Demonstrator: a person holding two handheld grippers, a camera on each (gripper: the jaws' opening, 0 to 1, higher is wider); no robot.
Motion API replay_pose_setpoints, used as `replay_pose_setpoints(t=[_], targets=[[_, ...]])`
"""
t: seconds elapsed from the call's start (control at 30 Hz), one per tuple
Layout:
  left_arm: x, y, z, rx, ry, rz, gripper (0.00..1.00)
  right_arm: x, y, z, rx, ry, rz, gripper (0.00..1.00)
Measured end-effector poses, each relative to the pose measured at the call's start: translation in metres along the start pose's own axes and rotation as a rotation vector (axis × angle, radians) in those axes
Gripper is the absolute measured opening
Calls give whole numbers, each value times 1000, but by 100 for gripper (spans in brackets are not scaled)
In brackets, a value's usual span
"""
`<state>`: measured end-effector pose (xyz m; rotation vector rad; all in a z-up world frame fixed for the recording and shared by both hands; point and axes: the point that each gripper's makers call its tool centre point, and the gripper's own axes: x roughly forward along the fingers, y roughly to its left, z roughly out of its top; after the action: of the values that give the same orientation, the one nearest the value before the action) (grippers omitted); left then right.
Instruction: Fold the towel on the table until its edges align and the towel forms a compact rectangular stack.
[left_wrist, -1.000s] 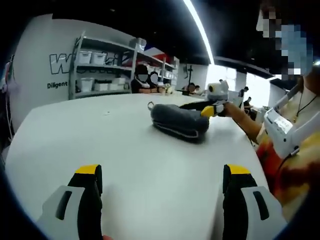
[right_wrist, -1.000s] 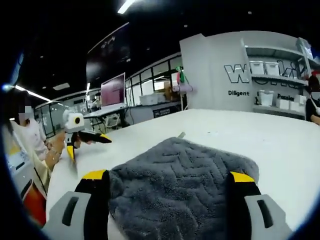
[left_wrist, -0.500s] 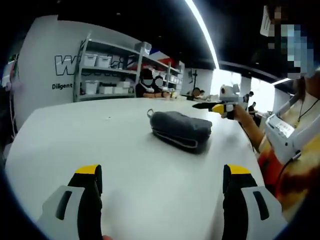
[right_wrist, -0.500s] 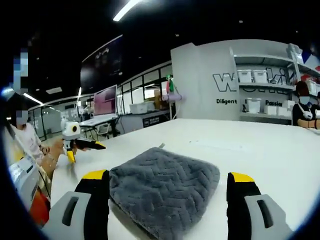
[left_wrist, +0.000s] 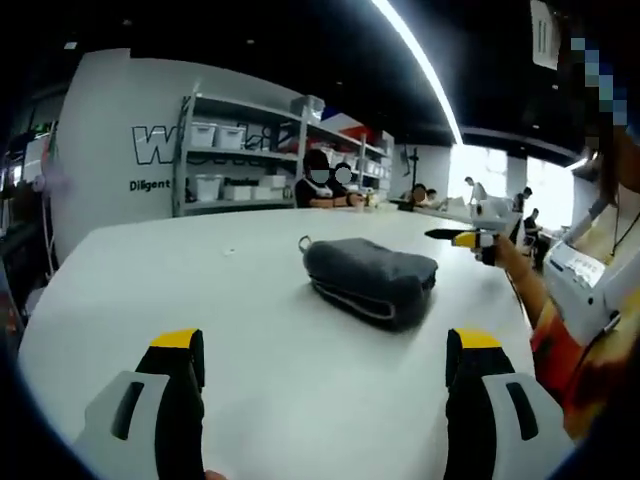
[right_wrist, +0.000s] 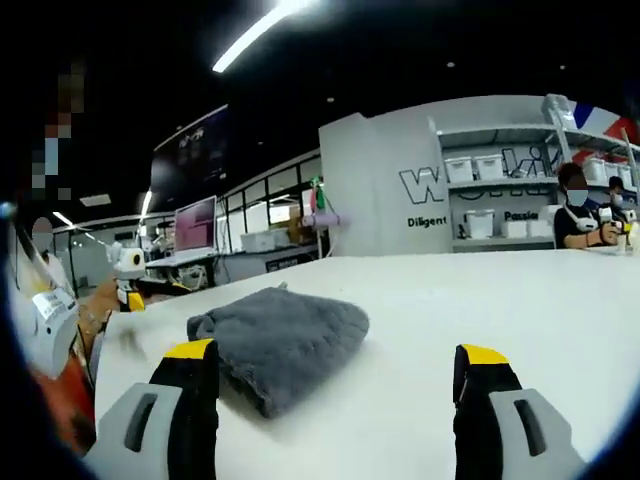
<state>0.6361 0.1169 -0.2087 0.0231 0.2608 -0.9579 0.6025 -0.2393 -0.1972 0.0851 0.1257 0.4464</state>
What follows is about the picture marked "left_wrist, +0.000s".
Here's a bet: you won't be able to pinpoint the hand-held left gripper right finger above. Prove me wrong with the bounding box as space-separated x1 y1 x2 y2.
445 328 581 480

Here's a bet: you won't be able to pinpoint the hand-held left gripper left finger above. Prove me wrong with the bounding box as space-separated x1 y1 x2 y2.
72 328 206 480

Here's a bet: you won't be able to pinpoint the grey towel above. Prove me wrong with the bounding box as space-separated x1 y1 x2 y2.
298 234 440 332

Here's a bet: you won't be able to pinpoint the black stand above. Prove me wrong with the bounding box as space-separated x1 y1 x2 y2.
402 145 422 204

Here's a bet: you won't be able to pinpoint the person's torso in patterned shirt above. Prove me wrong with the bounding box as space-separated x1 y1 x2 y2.
529 124 640 441

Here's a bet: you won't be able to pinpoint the row of white storage bins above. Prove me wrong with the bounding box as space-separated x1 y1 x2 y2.
327 149 391 179

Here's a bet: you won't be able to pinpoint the short ceiling light strip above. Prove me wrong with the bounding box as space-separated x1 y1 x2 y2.
569 152 599 174

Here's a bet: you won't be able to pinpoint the white table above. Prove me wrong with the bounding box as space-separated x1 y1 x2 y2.
17 207 576 480

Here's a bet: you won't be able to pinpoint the long metal shelving unit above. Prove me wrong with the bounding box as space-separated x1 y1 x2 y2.
299 94 396 201

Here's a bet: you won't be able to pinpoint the long ceiling light strip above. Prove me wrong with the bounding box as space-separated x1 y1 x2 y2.
372 0 464 146

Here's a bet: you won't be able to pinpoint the clear storage bin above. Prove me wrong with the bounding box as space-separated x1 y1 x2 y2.
291 94 326 124

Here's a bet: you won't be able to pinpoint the ceiling air conditioner vent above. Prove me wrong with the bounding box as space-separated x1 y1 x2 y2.
529 0 561 69

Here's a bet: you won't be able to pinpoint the white lidded storage bin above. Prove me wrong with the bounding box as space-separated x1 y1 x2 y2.
195 174 224 202
215 124 247 150
189 122 218 149

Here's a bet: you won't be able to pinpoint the grey metal shelving unit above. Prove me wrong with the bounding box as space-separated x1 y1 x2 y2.
172 92 311 219

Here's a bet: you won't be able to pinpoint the white chest device with strap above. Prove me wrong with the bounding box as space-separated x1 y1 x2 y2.
542 197 640 346

